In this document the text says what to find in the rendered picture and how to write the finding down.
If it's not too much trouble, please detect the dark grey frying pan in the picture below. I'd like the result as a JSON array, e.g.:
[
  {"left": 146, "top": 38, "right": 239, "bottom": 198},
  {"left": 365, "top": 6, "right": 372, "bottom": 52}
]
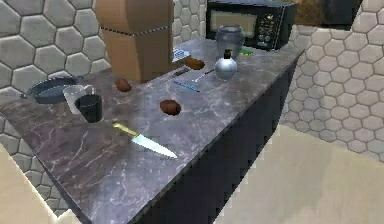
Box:
[{"left": 20, "top": 76, "right": 81, "bottom": 105}]

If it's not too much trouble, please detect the black microwave oven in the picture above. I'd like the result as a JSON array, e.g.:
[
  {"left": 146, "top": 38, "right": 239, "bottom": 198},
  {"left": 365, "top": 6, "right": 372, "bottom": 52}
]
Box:
[{"left": 205, "top": 0, "right": 298, "bottom": 52}]

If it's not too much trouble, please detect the round silver soap bottle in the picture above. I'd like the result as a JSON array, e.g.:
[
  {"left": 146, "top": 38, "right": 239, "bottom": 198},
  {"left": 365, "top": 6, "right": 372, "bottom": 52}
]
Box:
[{"left": 214, "top": 49, "right": 239, "bottom": 81}]

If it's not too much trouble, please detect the blue pencil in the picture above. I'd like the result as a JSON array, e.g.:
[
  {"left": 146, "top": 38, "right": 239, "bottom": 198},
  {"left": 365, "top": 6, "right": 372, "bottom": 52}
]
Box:
[{"left": 172, "top": 80, "right": 201, "bottom": 93}]

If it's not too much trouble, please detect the brown potato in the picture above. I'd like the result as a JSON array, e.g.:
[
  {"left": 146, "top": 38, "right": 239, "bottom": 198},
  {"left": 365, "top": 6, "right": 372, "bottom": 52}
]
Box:
[
  {"left": 184, "top": 56, "right": 206, "bottom": 71},
  {"left": 159, "top": 99, "right": 182, "bottom": 117},
  {"left": 115, "top": 78, "right": 132, "bottom": 93}
]

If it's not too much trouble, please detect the clear glass cup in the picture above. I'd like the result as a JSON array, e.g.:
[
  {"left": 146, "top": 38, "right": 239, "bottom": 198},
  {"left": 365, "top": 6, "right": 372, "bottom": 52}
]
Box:
[{"left": 62, "top": 84, "right": 95, "bottom": 116}]

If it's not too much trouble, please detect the yellow handled kitchen knife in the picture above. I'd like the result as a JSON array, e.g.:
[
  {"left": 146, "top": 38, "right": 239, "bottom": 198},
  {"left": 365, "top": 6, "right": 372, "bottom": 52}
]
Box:
[{"left": 112, "top": 121, "right": 179, "bottom": 159}]

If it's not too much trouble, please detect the silver spoon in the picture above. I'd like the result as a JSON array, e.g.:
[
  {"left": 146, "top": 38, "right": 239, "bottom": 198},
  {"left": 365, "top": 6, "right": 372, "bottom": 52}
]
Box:
[{"left": 191, "top": 67, "right": 216, "bottom": 84}]

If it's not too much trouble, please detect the white blue dish sponge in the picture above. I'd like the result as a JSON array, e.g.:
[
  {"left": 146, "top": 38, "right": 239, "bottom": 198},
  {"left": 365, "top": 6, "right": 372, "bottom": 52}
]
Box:
[{"left": 172, "top": 47, "right": 192, "bottom": 63}]

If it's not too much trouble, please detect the dark butter knife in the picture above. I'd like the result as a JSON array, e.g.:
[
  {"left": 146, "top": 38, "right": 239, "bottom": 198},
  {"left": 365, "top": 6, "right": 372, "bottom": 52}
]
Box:
[{"left": 172, "top": 66, "right": 190, "bottom": 78}]

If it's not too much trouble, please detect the black mug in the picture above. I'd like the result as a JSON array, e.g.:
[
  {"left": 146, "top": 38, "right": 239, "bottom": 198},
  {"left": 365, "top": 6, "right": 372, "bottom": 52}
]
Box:
[{"left": 74, "top": 94, "right": 103, "bottom": 124}]

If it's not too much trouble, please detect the dark marble kitchen counter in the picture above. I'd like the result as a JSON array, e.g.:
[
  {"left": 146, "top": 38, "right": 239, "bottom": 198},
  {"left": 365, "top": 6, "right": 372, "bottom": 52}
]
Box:
[{"left": 0, "top": 37, "right": 306, "bottom": 224}]

